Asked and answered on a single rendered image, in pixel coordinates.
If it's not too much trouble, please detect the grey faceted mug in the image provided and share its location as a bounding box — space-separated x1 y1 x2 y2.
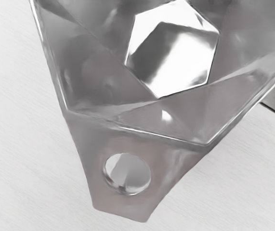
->
27 0 275 218

